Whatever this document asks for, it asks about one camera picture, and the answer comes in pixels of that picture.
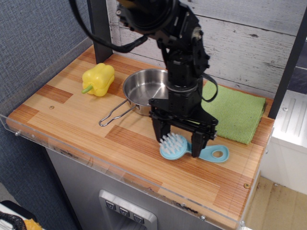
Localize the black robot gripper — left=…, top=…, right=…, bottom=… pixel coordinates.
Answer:
left=149, top=87, right=218, bottom=158

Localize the light blue dish brush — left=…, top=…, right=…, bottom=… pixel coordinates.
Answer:
left=159, top=133, right=229, bottom=163

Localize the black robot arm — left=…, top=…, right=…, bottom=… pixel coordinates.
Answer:
left=117, top=0, right=218, bottom=158

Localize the green folded cloth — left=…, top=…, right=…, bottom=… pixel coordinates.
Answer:
left=201, top=81, right=266, bottom=145

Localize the stainless steel pan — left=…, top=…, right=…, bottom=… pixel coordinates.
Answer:
left=99, top=69, right=168, bottom=127

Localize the yellow toy bell pepper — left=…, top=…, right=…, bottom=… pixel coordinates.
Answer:
left=82, top=63, right=115, bottom=97

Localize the silver cabinet button panel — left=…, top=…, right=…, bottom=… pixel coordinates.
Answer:
left=99, top=190, right=158, bottom=230

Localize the white side cabinet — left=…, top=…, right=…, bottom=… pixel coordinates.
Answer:
left=260, top=90, right=307, bottom=194

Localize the grey metal cabinet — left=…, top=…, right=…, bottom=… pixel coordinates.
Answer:
left=45, top=146, right=216, bottom=230

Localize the black yellow bag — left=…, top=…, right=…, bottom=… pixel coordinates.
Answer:
left=0, top=200, right=44, bottom=230

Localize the clear acrylic table guard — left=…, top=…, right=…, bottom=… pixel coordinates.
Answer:
left=5, top=46, right=274, bottom=230

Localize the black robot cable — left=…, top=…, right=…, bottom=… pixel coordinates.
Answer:
left=69, top=0, right=149, bottom=54

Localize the dark left vertical post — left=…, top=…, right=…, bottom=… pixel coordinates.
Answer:
left=87, top=0, right=113, bottom=63

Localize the dark vertical post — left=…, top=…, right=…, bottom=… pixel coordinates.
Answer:
left=87, top=0, right=113, bottom=63
left=268, top=9, right=307, bottom=119

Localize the dark right vertical post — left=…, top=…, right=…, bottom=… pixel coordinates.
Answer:
left=268, top=9, right=307, bottom=119

